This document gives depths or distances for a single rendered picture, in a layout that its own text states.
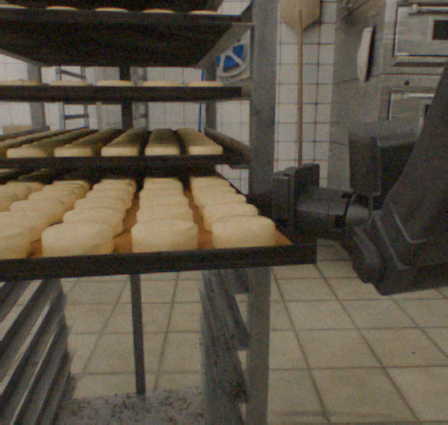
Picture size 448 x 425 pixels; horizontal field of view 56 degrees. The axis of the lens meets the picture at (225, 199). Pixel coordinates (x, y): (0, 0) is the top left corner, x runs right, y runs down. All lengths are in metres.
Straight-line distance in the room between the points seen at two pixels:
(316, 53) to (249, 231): 3.22
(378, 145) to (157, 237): 0.20
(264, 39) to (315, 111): 2.93
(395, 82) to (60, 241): 2.38
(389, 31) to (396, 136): 2.21
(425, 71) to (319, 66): 1.07
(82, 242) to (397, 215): 0.23
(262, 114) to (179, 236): 0.29
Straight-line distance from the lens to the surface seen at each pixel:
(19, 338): 0.94
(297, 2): 3.46
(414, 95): 2.54
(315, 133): 3.48
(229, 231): 0.31
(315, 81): 3.48
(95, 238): 0.31
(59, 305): 1.26
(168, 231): 0.30
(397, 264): 0.34
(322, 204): 0.45
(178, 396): 1.44
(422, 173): 0.31
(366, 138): 0.40
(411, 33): 2.60
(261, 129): 0.56
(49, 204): 0.44
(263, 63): 0.56
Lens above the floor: 1.03
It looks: 13 degrees down
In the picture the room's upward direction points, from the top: straight up
